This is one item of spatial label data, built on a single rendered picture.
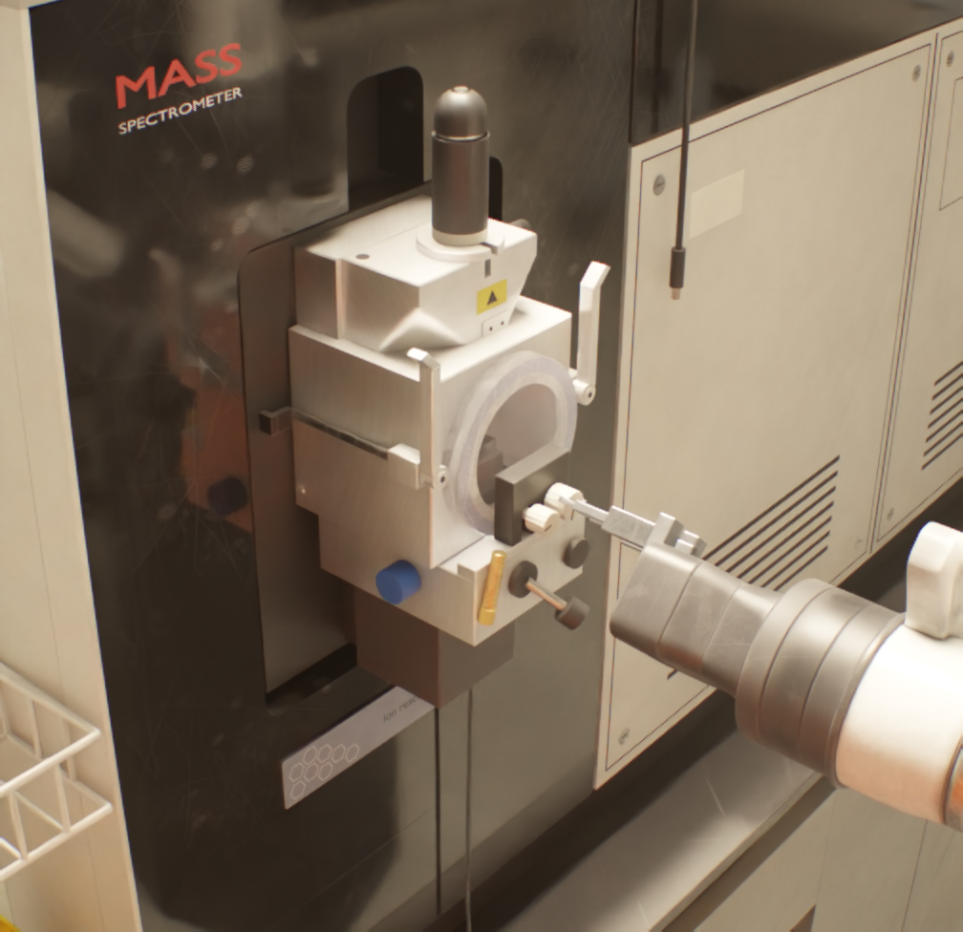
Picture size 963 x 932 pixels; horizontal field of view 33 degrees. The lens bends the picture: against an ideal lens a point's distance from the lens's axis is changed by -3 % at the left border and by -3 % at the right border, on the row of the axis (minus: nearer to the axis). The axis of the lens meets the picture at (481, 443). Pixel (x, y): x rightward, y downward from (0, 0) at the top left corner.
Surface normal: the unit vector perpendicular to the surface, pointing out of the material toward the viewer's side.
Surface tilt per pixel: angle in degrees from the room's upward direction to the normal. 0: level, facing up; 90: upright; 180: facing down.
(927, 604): 108
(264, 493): 90
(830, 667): 44
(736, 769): 0
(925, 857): 90
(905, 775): 88
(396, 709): 90
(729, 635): 48
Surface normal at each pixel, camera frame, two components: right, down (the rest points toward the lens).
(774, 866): 0.76, 0.32
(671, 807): 0.01, -0.88
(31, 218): -0.65, 0.36
